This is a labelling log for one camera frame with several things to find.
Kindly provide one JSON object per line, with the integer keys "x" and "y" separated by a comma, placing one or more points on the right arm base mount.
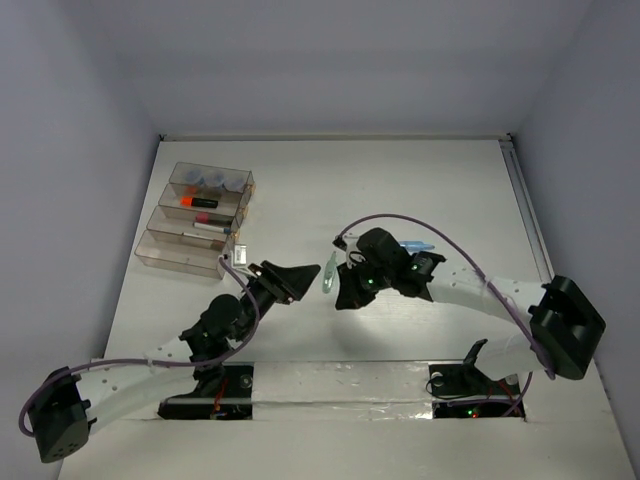
{"x": 461, "y": 391}

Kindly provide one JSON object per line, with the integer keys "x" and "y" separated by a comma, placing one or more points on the clear tiered organizer box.
{"x": 160, "y": 245}

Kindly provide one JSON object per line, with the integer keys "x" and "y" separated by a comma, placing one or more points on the clear tub of clips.
{"x": 193, "y": 177}

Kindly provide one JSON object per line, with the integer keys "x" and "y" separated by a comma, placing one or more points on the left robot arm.
{"x": 74, "y": 403}

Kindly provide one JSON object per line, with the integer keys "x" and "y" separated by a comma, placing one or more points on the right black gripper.
{"x": 349, "y": 294}

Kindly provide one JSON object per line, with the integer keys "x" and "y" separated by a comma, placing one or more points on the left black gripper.
{"x": 283, "y": 284}

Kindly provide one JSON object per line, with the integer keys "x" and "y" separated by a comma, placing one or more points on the blue correction tape pen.
{"x": 416, "y": 246}

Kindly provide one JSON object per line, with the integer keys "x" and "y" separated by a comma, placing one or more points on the pink cap black highlighter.
{"x": 212, "y": 219}

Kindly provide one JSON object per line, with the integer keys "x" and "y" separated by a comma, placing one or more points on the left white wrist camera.
{"x": 236, "y": 255}

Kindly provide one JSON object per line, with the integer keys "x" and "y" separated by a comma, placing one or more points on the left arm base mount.
{"x": 227, "y": 397}

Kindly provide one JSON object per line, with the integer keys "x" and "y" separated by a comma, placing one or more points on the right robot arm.
{"x": 463, "y": 286}

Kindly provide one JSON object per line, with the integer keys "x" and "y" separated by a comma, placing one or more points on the orange cap black highlighter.
{"x": 197, "y": 202}

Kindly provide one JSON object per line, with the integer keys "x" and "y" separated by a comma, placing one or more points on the green correction tape pen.
{"x": 329, "y": 274}

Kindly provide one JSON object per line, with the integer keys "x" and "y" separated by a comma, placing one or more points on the aluminium rail right edge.
{"x": 535, "y": 240}

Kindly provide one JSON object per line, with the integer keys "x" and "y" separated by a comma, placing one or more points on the clear clip tub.
{"x": 235, "y": 182}
{"x": 215, "y": 178}

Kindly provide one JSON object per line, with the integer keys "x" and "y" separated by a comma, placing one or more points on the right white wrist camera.
{"x": 348, "y": 245}

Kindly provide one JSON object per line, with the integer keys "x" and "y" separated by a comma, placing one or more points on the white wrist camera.
{"x": 348, "y": 245}
{"x": 236, "y": 255}

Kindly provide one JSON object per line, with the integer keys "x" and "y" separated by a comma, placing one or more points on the blue cap white marker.
{"x": 212, "y": 228}

